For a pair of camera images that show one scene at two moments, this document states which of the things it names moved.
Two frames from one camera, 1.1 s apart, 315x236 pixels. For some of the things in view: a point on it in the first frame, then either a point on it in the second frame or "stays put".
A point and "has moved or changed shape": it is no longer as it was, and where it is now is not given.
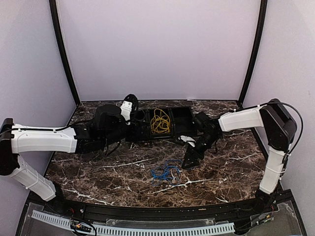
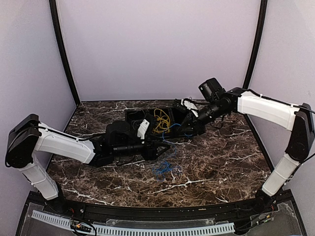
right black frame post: [257, 47] stays put
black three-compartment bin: [182, 121] stays put
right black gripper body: [200, 153] → [200, 126]
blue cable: [170, 173] has moved or changed shape
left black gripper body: [136, 132] → [147, 154]
